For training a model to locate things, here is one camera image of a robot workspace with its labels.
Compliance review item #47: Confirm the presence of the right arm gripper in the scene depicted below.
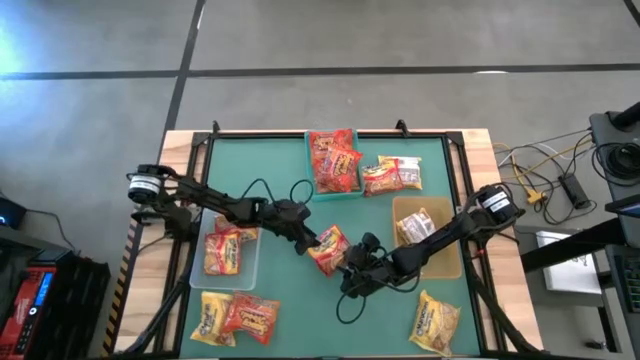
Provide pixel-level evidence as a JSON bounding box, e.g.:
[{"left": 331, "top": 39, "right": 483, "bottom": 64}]
[{"left": 341, "top": 244, "right": 396, "bottom": 300}]

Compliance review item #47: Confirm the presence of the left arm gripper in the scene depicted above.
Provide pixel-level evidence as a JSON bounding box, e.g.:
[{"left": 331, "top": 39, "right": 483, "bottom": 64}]
[{"left": 272, "top": 199, "right": 322, "bottom": 257}]

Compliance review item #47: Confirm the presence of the red yellow beef ramen pack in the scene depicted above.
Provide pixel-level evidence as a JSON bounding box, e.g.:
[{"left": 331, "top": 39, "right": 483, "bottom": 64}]
[
  {"left": 214, "top": 214, "right": 260, "bottom": 244},
  {"left": 203, "top": 230, "right": 242, "bottom": 277},
  {"left": 360, "top": 158, "right": 405, "bottom": 198},
  {"left": 306, "top": 224, "right": 352, "bottom": 278}
]

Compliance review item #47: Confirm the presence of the teal plastic bin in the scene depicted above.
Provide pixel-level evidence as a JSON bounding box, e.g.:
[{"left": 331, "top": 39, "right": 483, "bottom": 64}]
[{"left": 303, "top": 128, "right": 365, "bottom": 203}]

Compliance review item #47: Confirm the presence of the yellow chicken ramen pack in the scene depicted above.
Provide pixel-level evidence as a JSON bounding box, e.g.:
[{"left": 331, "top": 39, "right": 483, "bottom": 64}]
[
  {"left": 395, "top": 207, "right": 437, "bottom": 246},
  {"left": 189, "top": 290, "right": 236, "bottom": 348},
  {"left": 408, "top": 289, "right": 461, "bottom": 357},
  {"left": 378, "top": 154, "right": 424, "bottom": 191}
]

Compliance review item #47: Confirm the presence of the green table mat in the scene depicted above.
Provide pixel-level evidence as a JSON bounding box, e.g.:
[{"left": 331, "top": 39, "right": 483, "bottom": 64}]
[{"left": 179, "top": 137, "right": 482, "bottom": 359}]

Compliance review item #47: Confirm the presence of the amber plastic bin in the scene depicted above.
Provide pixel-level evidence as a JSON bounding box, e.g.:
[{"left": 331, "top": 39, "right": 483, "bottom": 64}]
[{"left": 391, "top": 195, "right": 464, "bottom": 280}]

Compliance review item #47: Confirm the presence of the clear plastic bin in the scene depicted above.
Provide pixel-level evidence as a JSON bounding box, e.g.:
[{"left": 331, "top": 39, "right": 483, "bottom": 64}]
[{"left": 188, "top": 208, "right": 264, "bottom": 292}]

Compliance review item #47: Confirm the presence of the yellow black hazard strip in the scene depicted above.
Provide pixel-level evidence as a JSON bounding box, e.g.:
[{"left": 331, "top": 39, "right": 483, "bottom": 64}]
[{"left": 102, "top": 219, "right": 140, "bottom": 357}]

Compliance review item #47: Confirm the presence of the white paper sheet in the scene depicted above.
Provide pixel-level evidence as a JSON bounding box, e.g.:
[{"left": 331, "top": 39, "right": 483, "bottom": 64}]
[{"left": 535, "top": 230, "right": 604, "bottom": 296}]

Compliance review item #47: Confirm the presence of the black diagonal beam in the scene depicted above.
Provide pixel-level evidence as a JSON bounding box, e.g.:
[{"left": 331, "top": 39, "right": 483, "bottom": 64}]
[{"left": 519, "top": 217, "right": 640, "bottom": 274}]

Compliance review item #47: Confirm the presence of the grey metal side table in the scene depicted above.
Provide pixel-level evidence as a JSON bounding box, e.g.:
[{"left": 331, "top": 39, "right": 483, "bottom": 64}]
[{"left": 514, "top": 224, "right": 624, "bottom": 354}]

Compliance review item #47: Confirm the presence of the black power strip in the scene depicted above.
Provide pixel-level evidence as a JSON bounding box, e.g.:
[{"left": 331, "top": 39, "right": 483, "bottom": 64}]
[{"left": 558, "top": 172, "right": 592, "bottom": 210}]

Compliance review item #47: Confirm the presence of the black plastic crate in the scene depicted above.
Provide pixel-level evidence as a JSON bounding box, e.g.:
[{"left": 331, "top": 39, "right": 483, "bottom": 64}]
[{"left": 27, "top": 252, "right": 112, "bottom": 360}]

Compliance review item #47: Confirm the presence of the dark laptop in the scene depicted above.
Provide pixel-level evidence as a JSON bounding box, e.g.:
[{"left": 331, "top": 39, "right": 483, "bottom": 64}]
[{"left": 604, "top": 194, "right": 640, "bottom": 221}]

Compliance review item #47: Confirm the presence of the dark keyboard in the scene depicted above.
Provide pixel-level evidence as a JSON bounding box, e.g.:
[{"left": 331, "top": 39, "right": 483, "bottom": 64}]
[{"left": 617, "top": 249, "right": 640, "bottom": 316}]

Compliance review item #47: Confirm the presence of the grey equipment cart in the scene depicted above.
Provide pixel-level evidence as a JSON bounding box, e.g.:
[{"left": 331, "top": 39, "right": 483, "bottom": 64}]
[{"left": 588, "top": 110, "right": 640, "bottom": 201}]

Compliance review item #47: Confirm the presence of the red device with blue display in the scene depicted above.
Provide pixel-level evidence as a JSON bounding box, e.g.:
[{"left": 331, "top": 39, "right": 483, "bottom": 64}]
[{"left": 0, "top": 264, "right": 56, "bottom": 360}]

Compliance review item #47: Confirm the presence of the black device with blue light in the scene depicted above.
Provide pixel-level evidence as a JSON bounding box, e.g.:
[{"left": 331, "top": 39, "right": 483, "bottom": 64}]
[{"left": 0, "top": 196, "right": 29, "bottom": 231}]

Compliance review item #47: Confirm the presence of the black pole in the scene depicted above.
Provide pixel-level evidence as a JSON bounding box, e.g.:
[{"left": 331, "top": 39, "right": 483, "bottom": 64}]
[{"left": 612, "top": 102, "right": 640, "bottom": 130}]

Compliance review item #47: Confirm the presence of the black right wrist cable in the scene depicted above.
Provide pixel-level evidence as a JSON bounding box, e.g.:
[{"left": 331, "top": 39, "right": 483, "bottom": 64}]
[{"left": 335, "top": 288, "right": 369, "bottom": 325}]

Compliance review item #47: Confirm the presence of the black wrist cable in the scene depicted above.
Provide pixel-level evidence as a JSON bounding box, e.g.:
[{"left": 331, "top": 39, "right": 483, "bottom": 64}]
[
  {"left": 239, "top": 177, "right": 315, "bottom": 205},
  {"left": 335, "top": 288, "right": 369, "bottom": 325}
]

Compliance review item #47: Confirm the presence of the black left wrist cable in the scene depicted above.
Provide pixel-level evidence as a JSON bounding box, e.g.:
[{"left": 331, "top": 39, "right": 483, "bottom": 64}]
[{"left": 239, "top": 177, "right": 315, "bottom": 205}]

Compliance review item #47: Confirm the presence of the black metal table frame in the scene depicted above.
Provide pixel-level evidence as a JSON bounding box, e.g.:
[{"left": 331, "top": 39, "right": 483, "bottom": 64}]
[{"left": 119, "top": 119, "right": 544, "bottom": 360}]

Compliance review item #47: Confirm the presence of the yellow floor cable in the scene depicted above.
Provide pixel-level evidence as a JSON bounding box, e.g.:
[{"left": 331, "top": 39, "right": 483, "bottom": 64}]
[{"left": 494, "top": 141, "right": 596, "bottom": 205}]

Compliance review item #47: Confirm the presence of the black cable coil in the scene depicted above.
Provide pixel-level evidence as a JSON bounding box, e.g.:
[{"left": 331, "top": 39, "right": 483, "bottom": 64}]
[{"left": 592, "top": 141, "right": 640, "bottom": 182}]

